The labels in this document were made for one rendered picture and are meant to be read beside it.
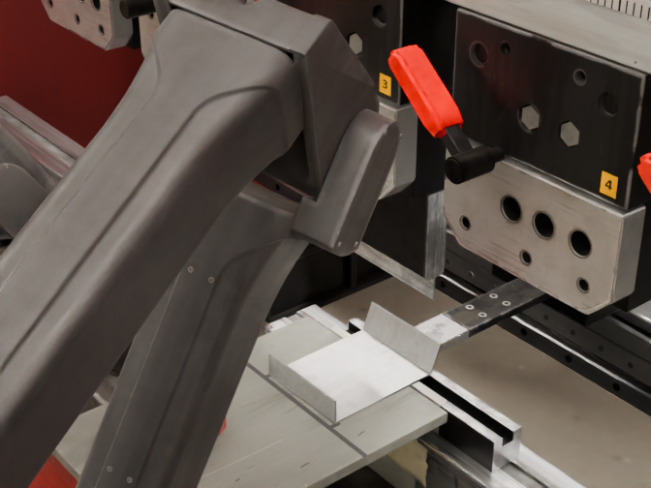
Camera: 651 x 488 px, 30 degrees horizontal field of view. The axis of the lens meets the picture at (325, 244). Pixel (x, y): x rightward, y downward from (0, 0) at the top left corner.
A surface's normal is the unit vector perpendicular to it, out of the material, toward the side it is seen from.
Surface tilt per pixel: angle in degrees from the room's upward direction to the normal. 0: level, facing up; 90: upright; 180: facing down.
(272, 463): 0
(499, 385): 0
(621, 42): 90
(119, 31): 90
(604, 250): 90
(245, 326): 100
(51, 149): 0
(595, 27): 90
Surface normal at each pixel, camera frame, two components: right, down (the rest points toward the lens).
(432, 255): 0.63, 0.38
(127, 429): -0.33, 0.00
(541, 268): -0.78, 0.31
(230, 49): -0.06, -0.51
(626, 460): 0.00, -0.87
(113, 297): 0.86, 0.37
